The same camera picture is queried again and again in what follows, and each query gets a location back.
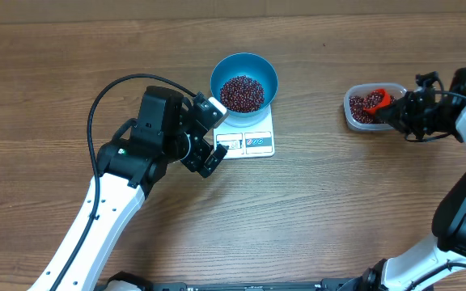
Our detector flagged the red scoop blue handle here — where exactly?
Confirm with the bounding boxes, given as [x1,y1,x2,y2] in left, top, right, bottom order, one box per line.
[363,88,392,116]

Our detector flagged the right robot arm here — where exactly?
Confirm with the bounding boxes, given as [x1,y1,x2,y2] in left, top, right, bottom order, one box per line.
[340,67,466,291]

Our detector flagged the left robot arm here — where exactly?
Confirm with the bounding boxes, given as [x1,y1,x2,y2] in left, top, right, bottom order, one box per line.
[31,86,227,290]

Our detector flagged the white digital kitchen scale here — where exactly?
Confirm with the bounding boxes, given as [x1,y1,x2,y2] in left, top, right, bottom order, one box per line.
[213,107,275,159]

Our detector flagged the red beans in bowl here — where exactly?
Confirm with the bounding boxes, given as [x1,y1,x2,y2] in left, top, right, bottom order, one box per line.
[219,75,265,113]

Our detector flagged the blue bowl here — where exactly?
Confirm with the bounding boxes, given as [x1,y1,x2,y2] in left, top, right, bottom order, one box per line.
[210,53,279,117]

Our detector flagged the clear plastic container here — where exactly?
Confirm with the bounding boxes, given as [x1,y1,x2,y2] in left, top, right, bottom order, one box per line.
[343,82,407,132]

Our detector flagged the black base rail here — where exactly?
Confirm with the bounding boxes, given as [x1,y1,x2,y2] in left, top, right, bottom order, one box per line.
[93,271,388,291]

